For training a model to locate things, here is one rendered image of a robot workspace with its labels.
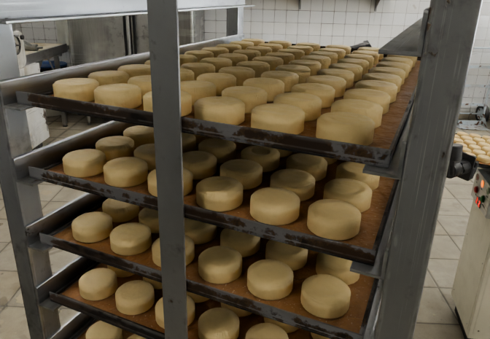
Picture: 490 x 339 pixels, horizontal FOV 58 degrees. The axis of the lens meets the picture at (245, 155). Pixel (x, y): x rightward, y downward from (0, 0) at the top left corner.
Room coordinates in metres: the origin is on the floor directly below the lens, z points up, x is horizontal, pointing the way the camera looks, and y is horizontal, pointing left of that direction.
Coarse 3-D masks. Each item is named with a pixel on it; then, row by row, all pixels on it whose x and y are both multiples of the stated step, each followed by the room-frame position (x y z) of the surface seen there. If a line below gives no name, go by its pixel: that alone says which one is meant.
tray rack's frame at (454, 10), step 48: (432, 0) 0.30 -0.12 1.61; (480, 0) 0.29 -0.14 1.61; (0, 48) 0.48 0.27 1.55; (432, 48) 0.30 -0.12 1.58; (0, 96) 0.47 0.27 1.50; (432, 96) 0.29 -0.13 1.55; (0, 144) 0.47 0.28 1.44; (432, 144) 0.29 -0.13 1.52; (432, 192) 0.29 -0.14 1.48; (432, 240) 0.29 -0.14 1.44; (384, 288) 0.30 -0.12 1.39; (48, 336) 0.47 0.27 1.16; (384, 336) 0.29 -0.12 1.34
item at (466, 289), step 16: (480, 224) 1.80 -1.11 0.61; (464, 240) 1.94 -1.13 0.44; (480, 240) 1.76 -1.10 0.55; (464, 256) 1.89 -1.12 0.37; (480, 256) 1.72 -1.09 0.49; (464, 272) 1.84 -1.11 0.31; (480, 272) 1.67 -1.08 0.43; (464, 288) 1.80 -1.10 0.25; (480, 288) 1.64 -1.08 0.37; (464, 304) 1.75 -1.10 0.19; (480, 304) 1.63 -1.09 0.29; (464, 320) 1.70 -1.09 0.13; (480, 320) 1.63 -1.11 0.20; (464, 336) 1.73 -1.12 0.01; (480, 336) 1.63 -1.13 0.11
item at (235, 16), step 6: (228, 12) 1.04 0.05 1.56; (234, 12) 1.03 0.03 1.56; (240, 12) 1.04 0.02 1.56; (228, 18) 1.04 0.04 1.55; (234, 18) 1.03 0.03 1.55; (240, 18) 1.04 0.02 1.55; (228, 24) 1.04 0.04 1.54; (234, 24) 1.03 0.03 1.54; (240, 24) 1.04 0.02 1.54; (228, 30) 1.04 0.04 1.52; (234, 30) 1.03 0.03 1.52; (240, 30) 1.04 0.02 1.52
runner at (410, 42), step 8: (424, 16) 0.30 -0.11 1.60; (416, 24) 0.56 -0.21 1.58; (424, 24) 0.30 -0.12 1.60; (408, 32) 0.45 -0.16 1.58; (416, 32) 0.45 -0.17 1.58; (424, 32) 0.30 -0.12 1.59; (392, 40) 0.37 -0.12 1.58; (400, 40) 0.37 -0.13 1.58; (408, 40) 0.37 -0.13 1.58; (416, 40) 0.37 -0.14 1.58; (384, 48) 0.32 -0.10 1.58; (392, 48) 0.32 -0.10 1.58; (400, 48) 0.32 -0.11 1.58; (408, 48) 0.32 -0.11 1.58; (416, 48) 0.32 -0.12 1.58; (416, 56) 0.30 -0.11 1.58
